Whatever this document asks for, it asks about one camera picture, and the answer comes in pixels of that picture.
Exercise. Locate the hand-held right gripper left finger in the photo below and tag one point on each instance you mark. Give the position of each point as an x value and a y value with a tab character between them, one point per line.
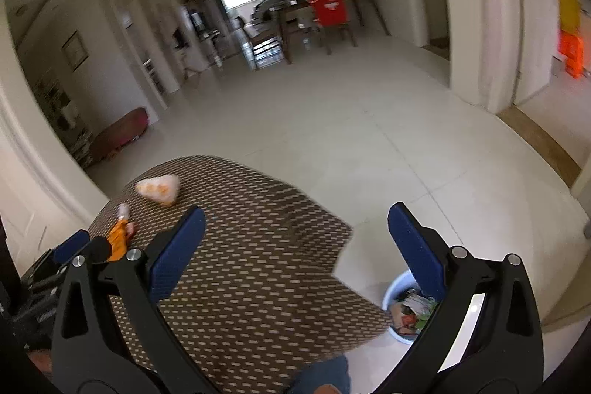
178	255

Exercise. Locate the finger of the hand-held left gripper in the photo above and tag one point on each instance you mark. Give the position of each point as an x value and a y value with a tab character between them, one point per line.
100	248
70	247

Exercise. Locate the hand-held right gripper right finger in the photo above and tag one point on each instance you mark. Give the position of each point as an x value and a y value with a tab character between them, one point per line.
415	251

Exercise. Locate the light blue plastic bin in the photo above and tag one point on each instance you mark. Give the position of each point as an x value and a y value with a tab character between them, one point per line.
392	288

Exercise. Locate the white and orange snack packet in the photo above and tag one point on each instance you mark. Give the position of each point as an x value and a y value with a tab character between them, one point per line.
159	190

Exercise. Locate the red and blue wrapper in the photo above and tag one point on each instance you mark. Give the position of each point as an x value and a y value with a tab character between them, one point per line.
408	322

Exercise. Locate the brown dotted tablecloth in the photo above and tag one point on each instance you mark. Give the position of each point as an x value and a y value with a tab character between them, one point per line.
254	260

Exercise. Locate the dark red footstool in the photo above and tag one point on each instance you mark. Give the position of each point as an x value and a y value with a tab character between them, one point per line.
122	133

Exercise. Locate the person's blue jeans leg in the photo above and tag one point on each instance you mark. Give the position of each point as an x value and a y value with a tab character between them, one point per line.
323	373

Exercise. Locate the small framed picture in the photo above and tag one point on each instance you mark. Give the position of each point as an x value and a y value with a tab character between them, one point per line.
75	50

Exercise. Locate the dark wooden chair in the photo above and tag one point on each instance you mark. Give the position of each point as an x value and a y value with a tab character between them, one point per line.
268	45

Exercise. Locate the orange plastic stool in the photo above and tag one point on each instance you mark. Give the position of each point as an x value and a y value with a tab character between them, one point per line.
575	52

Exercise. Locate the red chair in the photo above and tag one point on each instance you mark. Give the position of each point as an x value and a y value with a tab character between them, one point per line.
330	6

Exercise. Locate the yellow plastic item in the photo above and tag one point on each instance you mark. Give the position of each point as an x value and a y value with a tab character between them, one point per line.
569	8

